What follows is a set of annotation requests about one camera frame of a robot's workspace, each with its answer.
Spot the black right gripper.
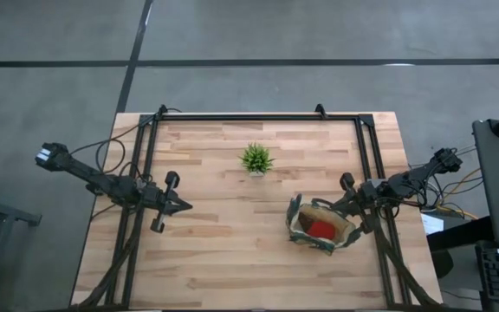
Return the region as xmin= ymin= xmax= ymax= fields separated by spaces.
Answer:
xmin=331 ymin=172 xmax=383 ymax=235

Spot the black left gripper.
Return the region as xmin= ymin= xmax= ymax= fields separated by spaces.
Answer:
xmin=147 ymin=171 xmax=193 ymax=234

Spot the patterned canvas gardening bag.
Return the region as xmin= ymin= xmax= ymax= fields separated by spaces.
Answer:
xmin=285 ymin=192 xmax=364 ymax=257

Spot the white paper sheet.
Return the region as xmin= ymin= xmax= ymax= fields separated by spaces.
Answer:
xmin=419 ymin=211 xmax=445 ymax=237

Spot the small green potted plant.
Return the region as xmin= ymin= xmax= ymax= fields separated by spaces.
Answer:
xmin=237 ymin=141 xmax=276 ymax=178

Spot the black desk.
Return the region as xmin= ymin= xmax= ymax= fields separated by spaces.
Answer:
xmin=424 ymin=214 xmax=499 ymax=312

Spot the grey metal stand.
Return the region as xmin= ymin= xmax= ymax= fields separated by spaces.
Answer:
xmin=0 ymin=171 xmax=42 ymax=312

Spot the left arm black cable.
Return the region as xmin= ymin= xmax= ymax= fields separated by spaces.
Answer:
xmin=69 ymin=107 xmax=184 ymax=174

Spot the yellow cable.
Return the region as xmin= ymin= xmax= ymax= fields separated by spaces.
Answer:
xmin=422 ymin=166 xmax=483 ymax=222

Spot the black aluminium frame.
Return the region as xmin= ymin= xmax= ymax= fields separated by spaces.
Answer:
xmin=69 ymin=102 xmax=448 ymax=311

